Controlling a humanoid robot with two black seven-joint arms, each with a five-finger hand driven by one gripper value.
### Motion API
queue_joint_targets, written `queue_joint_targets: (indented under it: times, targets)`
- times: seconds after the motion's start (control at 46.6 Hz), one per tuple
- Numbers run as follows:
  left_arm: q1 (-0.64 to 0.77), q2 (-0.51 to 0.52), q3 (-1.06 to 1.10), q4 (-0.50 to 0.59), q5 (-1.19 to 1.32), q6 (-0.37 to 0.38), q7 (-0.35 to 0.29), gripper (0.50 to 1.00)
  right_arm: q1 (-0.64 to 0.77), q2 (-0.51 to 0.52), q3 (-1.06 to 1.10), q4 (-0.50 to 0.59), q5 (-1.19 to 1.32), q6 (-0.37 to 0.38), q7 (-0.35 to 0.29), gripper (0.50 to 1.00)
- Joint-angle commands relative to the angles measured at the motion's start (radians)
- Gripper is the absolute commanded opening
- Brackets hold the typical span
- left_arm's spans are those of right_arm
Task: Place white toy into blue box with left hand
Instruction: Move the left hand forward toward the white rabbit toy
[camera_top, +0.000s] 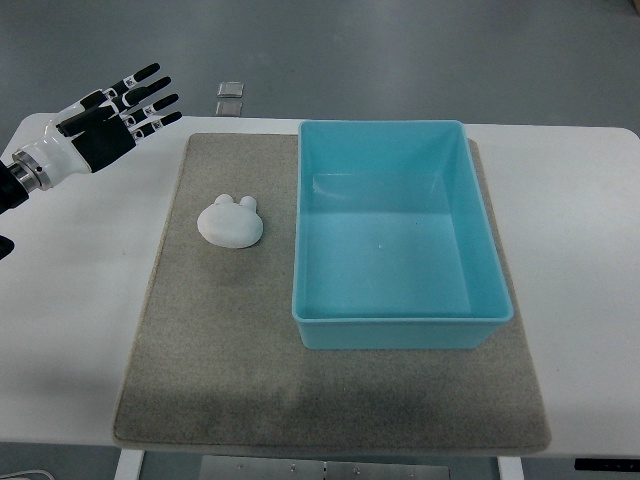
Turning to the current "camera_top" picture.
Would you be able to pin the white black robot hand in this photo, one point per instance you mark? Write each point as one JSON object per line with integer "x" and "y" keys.
{"x": 95, "y": 131}

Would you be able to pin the white bunny toy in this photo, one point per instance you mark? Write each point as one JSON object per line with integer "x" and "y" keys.
{"x": 229, "y": 224}

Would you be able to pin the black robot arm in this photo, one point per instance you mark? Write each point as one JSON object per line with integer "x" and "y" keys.
{"x": 12, "y": 195}

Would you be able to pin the blue plastic box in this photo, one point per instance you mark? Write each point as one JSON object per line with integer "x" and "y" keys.
{"x": 394, "y": 247}

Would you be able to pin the lower metal floor plate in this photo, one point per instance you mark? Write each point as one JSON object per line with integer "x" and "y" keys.
{"x": 229, "y": 108}

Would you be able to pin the grey felt mat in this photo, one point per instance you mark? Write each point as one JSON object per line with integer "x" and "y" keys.
{"x": 217, "y": 364}

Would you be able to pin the white left table leg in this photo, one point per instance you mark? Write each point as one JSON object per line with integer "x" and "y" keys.
{"x": 129, "y": 465}

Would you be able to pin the white table leg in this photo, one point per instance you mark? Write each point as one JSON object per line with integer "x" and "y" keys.
{"x": 510, "y": 468}
{"x": 129, "y": 465}

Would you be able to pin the white right table leg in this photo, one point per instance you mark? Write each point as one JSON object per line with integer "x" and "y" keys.
{"x": 510, "y": 468}

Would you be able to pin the black table control panel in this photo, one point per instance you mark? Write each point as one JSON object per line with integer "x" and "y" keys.
{"x": 607, "y": 465}

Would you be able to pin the grey metal base plate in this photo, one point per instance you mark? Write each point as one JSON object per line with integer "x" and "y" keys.
{"x": 265, "y": 468}

